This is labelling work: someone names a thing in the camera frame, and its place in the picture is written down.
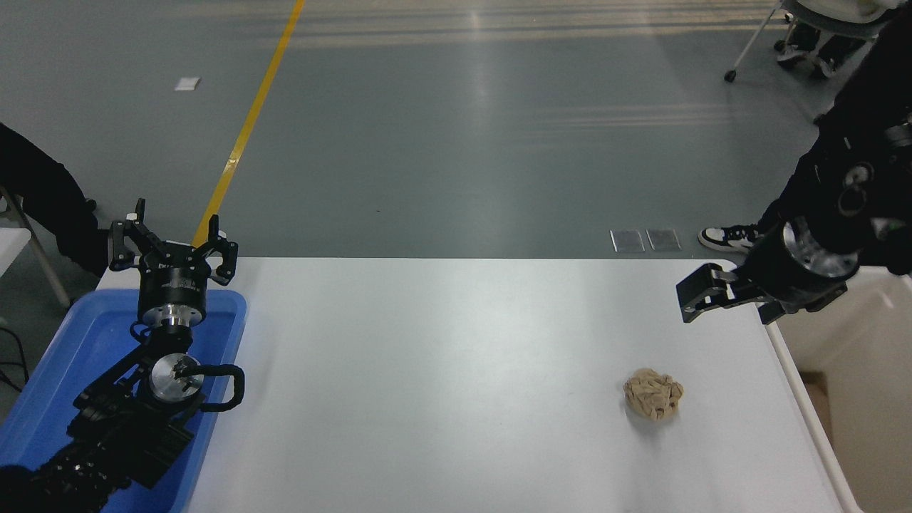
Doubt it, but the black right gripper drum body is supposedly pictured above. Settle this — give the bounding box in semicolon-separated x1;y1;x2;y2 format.
741;227;849;314

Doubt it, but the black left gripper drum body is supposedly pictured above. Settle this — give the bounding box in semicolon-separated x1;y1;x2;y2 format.
138;242;212;311

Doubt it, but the person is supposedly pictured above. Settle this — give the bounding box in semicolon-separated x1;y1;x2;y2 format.
773;20;864;79
698;0;912;257
0;123;111;277

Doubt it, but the blue plastic tray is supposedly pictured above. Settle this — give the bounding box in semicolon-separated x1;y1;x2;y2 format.
0;287;247;513

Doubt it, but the white side table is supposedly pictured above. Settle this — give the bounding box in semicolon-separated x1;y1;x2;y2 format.
0;187;72;309

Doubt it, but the large pale bin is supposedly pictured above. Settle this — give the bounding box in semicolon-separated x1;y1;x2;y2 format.
764;265;912;513

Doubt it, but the crumpled tan paper ball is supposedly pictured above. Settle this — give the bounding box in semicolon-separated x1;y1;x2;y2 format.
623;368;685;422

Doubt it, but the white wheeled chair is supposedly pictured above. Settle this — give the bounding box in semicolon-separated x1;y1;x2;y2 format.
723;0;896;83

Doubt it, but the thin black cable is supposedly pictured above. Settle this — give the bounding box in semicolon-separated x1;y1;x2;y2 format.
0;324;31;391

